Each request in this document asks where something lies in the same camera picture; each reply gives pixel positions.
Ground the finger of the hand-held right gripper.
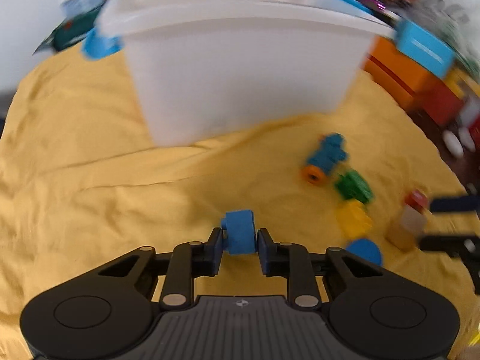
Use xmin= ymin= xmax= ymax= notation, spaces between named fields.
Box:
xmin=419 ymin=234 xmax=480 ymax=294
xmin=430 ymin=194 xmax=480 ymax=214

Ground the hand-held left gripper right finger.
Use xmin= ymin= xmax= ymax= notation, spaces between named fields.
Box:
xmin=257 ymin=228 xmax=380 ymax=309

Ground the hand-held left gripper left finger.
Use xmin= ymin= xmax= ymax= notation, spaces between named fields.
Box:
xmin=98 ymin=227 xmax=225 ymax=309

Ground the small blue building block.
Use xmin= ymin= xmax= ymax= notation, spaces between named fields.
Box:
xmin=220 ymin=209 xmax=260 ymax=256

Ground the white plastic container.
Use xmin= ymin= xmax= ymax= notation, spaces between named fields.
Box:
xmin=82 ymin=0 xmax=399 ymax=148

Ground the red cube block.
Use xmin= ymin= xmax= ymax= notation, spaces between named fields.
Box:
xmin=407 ymin=190 xmax=430 ymax=211

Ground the white egg-shaped object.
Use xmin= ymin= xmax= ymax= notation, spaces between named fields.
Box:
xmin=442 ymin=129 xmax=466 ymax=157

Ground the blue disc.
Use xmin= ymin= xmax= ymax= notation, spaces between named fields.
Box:
xmin=345 ymin=238 xmax=384 ymax=268

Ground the yellow studded building block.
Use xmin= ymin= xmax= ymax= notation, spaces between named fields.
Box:
xmin=335 ymin=200 xmax=373 ymax=240

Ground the green building block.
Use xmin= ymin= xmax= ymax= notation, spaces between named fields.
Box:
xmin=334 ymin=170 xmax=375 ymax=204

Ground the teal toy train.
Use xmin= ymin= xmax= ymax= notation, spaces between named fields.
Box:
xmin=301 ymin=133 xmax=348 ymax=185

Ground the orange box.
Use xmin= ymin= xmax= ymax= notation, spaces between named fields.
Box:
xmin=363 ymin=39 xmax=466 ymax=128

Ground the yellow cloth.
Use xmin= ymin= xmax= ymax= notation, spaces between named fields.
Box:
xmin=0 ymin=39 xmax=480 ymax=360

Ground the light blue box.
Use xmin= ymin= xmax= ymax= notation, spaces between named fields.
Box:
xmin=397 ymin=20 xmax=457 ymax=80

